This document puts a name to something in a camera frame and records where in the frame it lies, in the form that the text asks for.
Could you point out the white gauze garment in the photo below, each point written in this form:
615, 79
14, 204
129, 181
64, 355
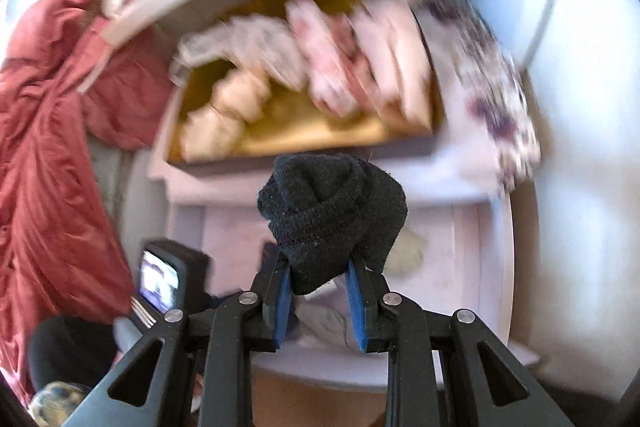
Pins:
322, 319

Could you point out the white purple-flowered folded blanket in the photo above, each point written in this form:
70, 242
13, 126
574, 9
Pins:
480, 72

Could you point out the white drawer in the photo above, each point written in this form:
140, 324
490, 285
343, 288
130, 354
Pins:
162, 142
235, 237

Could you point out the black knitted sock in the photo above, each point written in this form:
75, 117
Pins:
330, 207

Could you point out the white bed frame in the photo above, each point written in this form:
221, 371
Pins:
112, 187

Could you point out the yellowish patterned cloth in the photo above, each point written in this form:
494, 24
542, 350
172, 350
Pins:
57, 404

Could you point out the cream garment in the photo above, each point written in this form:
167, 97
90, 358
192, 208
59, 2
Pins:
215, 132

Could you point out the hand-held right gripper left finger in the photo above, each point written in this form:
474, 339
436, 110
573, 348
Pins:
282, 307

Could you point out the brown box with gold lining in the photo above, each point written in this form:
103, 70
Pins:
310, 132

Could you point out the red ruffled pillow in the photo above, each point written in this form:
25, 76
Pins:
65, 17

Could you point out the pale yellow garment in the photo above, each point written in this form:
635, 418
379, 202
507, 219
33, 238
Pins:
406, 252

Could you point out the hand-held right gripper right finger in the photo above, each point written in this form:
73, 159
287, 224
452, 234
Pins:
357, 307

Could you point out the pink printed white garment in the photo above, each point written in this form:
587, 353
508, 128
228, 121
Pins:
320, 57

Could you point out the pale pink garment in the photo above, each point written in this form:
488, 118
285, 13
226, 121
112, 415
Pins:
395, 57

